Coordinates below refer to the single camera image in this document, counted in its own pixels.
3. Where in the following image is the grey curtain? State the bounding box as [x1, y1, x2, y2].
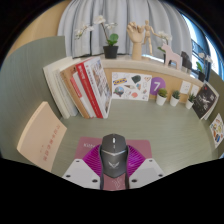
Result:
[57, 0, 194, 63]

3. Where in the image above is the white orchid in black pot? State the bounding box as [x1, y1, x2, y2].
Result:
[195, 52, 213, 83]
[74, 14, 120, 60]
[156, 30, 174, 56]

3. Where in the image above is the grey-green desk divider panel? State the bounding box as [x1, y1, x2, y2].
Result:
[0, 35, 68, 158]
[206, 68, 224, 159]

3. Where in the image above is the pale peach booklet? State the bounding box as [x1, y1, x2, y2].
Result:
[16, 101, 68, 173]

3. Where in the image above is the white illustrated sticker card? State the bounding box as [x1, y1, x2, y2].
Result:
[111, 71, 153, 102]

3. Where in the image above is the black-cover book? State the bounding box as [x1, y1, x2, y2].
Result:
[192, 82, 219, 120]

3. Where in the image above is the wooden hand model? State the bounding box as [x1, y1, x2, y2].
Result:
[126, 21, 145, 61]

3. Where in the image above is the window with dark frame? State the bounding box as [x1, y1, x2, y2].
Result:
[181, 13, 221, 76]

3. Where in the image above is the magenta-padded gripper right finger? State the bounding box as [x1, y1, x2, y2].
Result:
[124, 144, 165, 190]

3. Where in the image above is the black horse figure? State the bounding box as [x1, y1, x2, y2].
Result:
[180, 50, 193, 71]

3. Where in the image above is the pink horse figure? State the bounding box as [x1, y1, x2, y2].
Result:
[161, 43, 183, 70]

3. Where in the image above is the white book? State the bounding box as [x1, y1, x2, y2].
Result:
[42, 57, 79, 120]

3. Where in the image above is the red-spined book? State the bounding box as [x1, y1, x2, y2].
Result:
[74, 61, 104, 119]

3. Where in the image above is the dark grey computer mouse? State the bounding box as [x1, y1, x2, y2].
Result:
[99, 133, 130, 179]

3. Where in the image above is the white wall socket plate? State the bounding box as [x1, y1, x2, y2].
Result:
[179, 80, 192, 95]
[190, 83, 201, 97]

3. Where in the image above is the wooden desk shelf ledge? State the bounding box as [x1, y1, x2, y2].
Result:
[99, 56, 208, 101]

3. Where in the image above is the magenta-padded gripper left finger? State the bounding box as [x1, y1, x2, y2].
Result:
[62, 143, 103, 190]

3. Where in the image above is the tan-cover book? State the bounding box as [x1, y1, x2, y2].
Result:
[59, 64, 91, 120]

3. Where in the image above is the pink mouse pad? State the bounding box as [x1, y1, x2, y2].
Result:
[73, 136, 153, 192]

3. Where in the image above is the small plant in white pot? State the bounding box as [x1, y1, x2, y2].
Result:
[155, 87, 169, 107]
[185, 93, 197, 110]
[169, 90, 181, 108]

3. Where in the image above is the purple round number sign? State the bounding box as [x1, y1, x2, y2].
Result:
[149, 76, 167, 97]

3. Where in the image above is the wooden artist mannequin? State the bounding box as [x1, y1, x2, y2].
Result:
[142, 19, 161, 57]

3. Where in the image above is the colourful food illustration card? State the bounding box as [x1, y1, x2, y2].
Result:
[209, 112, 224, 149]

